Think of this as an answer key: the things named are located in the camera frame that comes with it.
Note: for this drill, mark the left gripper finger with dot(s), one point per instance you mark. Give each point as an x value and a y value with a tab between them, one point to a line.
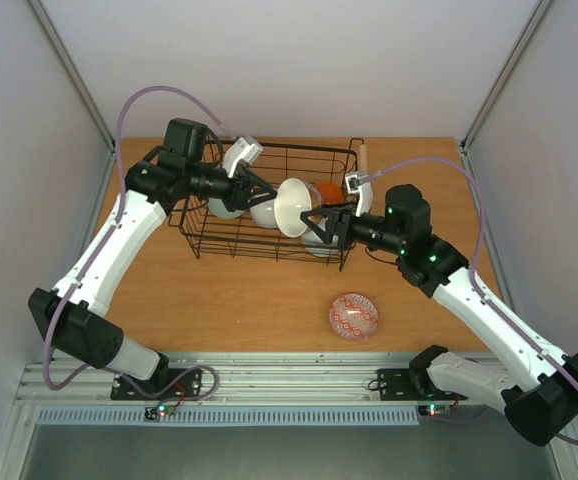
260	198
254	183

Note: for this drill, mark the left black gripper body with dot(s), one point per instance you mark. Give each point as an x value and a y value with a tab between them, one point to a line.
238	195

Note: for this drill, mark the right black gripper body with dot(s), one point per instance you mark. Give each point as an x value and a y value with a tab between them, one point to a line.
342	226

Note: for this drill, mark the white bowl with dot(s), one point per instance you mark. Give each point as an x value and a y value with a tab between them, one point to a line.
294	196
263	215

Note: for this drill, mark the orange bowl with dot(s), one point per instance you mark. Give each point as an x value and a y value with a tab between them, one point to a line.
331	193

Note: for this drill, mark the black wire dish rack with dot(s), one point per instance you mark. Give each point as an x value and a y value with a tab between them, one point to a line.
209	228

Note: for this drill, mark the pale green bowl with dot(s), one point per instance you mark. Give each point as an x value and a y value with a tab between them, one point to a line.
217	208
316	247

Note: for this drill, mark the red bottom bowl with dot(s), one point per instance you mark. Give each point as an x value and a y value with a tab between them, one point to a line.
353	317

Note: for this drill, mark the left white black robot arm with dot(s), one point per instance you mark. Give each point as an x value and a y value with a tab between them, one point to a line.
71	316

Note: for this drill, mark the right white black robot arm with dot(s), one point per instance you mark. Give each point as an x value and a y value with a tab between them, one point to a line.
536	389

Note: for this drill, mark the right circuit board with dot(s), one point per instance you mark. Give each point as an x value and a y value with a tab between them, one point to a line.
434	409

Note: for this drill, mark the circuit board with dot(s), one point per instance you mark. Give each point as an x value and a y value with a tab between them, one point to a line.
434	409
161	412

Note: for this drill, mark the left circuit board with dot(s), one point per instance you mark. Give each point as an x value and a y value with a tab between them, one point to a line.
161	412

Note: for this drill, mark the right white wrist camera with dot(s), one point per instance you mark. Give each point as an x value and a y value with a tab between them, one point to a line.
357	184

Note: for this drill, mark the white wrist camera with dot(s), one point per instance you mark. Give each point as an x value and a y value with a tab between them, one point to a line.
357	184
245	149

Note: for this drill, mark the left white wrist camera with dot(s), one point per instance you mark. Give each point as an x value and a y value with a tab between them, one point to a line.
245	149

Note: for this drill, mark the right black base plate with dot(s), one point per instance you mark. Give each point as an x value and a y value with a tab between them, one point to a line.
395	385

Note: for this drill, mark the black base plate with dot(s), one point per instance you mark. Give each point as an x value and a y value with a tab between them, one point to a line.
168	385
395	385

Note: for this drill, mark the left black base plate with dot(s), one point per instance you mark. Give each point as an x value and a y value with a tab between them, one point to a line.
168	385

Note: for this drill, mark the grey slotted cable duct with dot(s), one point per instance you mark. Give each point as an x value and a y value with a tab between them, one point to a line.
230	416

